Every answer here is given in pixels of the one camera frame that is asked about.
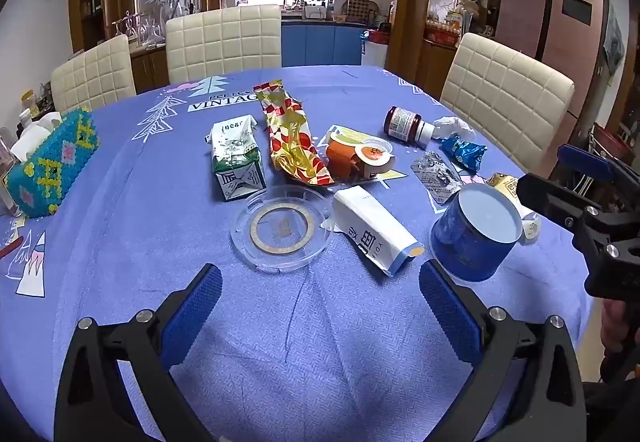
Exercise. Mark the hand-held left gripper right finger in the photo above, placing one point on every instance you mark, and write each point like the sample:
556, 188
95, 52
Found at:
450, 317

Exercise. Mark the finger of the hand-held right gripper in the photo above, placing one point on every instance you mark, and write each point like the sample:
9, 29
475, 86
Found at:
550, 199
585, 161

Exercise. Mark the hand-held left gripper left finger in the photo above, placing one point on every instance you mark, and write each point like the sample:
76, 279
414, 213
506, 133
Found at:
192, 317

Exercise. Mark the yellow white packet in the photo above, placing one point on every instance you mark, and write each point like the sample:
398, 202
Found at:
502, 184

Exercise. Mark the blue cylindrical can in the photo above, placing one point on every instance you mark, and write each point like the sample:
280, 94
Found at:
475, 232

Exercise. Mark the blue snack packet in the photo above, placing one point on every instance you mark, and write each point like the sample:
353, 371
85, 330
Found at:
465, 151

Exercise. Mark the silver blister pack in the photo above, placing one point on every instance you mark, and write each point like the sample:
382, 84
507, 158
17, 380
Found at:
435, 177

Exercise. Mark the white blue carton box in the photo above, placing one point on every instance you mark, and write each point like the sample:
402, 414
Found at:
372, 227

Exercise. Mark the white tissue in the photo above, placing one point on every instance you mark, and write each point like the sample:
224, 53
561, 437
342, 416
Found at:
452, 126

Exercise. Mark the clear round plastic lid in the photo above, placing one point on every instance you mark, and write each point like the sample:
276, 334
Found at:
282, 227

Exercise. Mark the brown medicine bottle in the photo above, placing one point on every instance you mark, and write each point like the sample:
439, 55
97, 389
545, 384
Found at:
402, 124

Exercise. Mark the green white drink carton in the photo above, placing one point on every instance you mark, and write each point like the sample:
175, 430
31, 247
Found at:
235, 156

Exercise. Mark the orange paper snack cup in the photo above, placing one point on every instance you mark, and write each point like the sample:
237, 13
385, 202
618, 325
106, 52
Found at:
345, 156

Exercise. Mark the red gold foil wrapper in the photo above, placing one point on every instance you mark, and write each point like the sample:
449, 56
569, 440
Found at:
290, 136

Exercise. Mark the person's right hand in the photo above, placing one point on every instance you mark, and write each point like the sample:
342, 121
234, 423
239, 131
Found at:
620, 337

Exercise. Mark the blue printed tablecloth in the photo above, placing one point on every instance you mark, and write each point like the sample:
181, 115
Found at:
300, 322

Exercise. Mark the cream quilted dining chair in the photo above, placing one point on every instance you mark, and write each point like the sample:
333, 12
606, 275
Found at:
505, 86
225, 41
95, 71

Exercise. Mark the dark hanging poster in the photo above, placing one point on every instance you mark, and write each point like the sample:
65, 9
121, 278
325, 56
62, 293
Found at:
614, 39

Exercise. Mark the copper refrigerator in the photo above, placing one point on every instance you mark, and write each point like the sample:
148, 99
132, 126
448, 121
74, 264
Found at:
545, 11

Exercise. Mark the wooden display cabinet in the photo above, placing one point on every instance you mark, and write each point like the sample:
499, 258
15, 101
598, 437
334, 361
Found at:
440, 66

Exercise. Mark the red egg crate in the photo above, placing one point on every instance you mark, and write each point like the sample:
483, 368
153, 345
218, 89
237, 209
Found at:
441, 37

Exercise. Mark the beaded blue tissue box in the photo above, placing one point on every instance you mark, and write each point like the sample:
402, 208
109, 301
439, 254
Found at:
55, 166

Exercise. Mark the wooden cabinet with etched glass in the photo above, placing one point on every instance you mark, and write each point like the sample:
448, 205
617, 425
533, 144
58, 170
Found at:
145, 66

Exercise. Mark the blue kitchen cabinets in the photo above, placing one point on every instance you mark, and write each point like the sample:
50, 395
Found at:
320, 44

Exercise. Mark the row of hanging wine glasses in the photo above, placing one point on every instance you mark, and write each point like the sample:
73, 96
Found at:
137, 26

